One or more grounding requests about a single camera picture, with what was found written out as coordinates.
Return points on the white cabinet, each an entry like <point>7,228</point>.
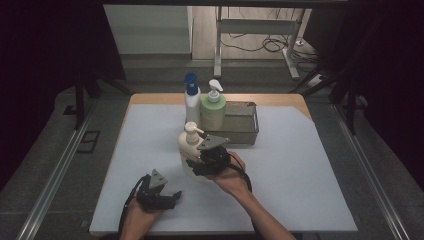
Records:
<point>148,30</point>

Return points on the white table mat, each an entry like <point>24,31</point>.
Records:
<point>283,200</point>

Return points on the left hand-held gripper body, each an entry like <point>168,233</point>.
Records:
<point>150,196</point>

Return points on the person's left hand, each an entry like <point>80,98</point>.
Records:
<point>141,220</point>

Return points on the person's right hand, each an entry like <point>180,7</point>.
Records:
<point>230,183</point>

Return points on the metal mesh basket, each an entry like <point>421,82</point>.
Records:
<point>240,126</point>

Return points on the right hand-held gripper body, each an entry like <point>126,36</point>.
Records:
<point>216,160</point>

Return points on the black metal stand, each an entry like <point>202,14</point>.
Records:
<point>350,100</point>
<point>79,100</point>

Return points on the cream pump bottle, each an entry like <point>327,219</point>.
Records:
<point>188,150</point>

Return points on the white bottle with blue cap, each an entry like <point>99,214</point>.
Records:
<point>192,106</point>

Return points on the green pump bottle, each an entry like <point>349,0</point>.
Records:
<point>213,113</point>

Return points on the white desk frame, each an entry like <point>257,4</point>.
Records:
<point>256,26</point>

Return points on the dark curtain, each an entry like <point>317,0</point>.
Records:
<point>40,66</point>
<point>396,66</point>

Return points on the aluminium rail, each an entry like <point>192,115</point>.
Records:
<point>370,173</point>
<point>56,173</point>

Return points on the white power strip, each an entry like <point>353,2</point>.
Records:
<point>316,80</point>

